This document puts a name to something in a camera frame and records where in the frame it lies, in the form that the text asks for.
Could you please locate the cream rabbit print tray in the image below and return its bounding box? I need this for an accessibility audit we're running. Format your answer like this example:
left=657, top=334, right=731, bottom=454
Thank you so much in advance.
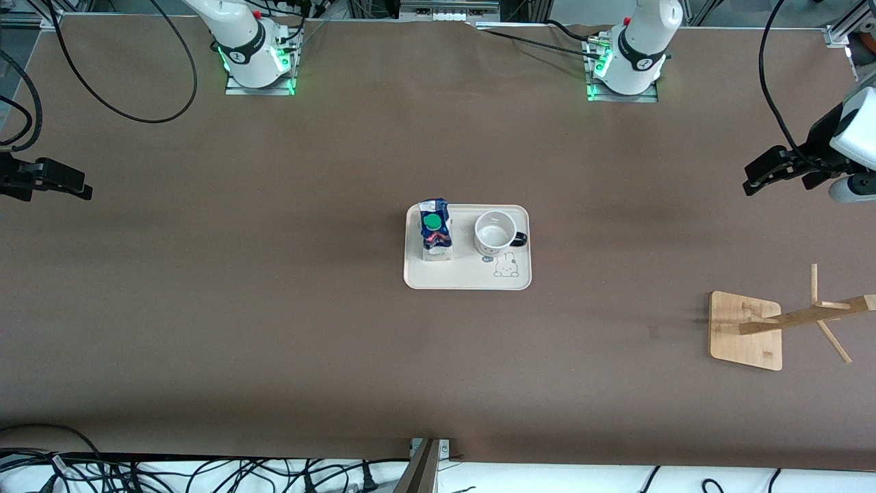
left=404, top=204, right=532, bottom=291

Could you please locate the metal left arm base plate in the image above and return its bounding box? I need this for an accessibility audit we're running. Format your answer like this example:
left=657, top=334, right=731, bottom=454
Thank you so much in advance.
left=585, top=34, right=659, bottom=103

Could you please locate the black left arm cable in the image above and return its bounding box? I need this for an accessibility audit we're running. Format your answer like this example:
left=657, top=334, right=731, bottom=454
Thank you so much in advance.
left=758, top=0, right=832, bottom=172

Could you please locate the black hanging cable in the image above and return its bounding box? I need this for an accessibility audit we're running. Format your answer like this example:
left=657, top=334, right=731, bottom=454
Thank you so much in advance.
left=0, top=51, right=44, bottom=153

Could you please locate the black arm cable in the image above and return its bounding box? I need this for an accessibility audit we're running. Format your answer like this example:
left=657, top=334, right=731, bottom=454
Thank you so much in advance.
left=41, top=0, right=199, bottom=125
left=758, top=0, right=832, bottom=172

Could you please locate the black cable tangle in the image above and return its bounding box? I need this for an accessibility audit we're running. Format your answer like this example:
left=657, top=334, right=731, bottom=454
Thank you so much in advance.
left=0, top=448, right=411, bottom=493

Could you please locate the white cup black handle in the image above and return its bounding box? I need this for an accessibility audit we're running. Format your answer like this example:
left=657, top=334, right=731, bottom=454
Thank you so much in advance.
left=474, top=210, right=529, bottom=257

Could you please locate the black arched cable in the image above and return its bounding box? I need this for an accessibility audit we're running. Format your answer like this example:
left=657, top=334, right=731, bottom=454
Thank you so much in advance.
left=0, top=423, right=105, bottom=473

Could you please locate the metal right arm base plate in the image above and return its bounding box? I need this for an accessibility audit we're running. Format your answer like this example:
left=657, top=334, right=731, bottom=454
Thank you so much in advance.
left=224, top=27, right=298, bottom=97

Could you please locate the aluminium profile bar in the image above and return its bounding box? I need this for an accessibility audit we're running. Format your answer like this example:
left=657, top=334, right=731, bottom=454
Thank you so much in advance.
left=394, top=438, right=451, bottom=493

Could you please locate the blue white milk carton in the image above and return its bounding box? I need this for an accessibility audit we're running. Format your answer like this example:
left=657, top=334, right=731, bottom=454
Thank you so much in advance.
left=419, top=199, right=456, bottom=263

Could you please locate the black cable on table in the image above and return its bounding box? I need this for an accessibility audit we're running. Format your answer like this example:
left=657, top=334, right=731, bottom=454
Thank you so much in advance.
left=476, top=19, right=610, bottom=60

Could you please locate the wooden cup stand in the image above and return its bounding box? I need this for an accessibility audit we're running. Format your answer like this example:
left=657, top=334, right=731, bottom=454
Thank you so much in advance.
left=708, top=264, right=876, bottom=372

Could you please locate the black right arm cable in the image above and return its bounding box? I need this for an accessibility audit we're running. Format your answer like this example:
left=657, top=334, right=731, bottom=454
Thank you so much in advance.
left=41, top=0, right=199, bottom=125

